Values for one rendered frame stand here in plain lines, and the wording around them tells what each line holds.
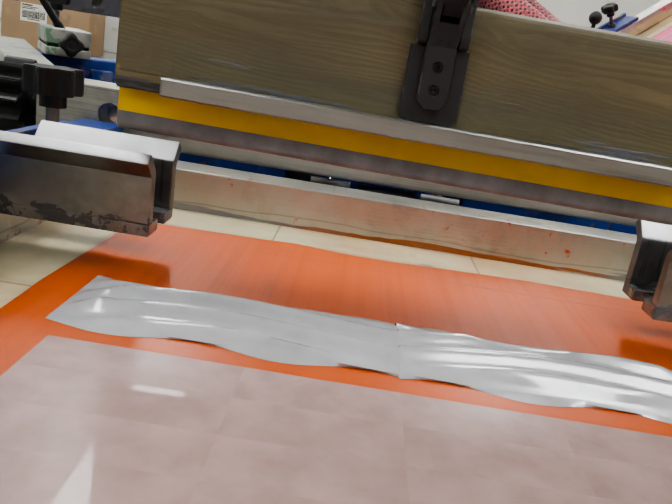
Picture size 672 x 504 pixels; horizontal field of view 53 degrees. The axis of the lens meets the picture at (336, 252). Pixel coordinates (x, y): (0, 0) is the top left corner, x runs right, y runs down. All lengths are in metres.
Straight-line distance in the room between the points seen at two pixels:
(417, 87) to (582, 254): 0.28
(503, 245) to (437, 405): 0.29
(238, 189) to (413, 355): 0.28
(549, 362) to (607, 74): 0.16
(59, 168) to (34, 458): 0.22
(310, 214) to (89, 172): 0.21
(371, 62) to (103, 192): 0.18
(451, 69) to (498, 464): 0.20
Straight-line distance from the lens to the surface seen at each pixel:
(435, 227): 0.58
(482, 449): 0.30
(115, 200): 0.44
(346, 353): 0.35
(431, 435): 0.30
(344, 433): 0.29
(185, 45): 0.40
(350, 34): 0.39
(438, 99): 0.38
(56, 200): 0.45
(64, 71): 0.56
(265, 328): 0.36
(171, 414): 0.29
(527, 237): 0.60
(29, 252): 0.47
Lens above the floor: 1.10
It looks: 16 degrees down
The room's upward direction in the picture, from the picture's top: 9 degrees clockwise
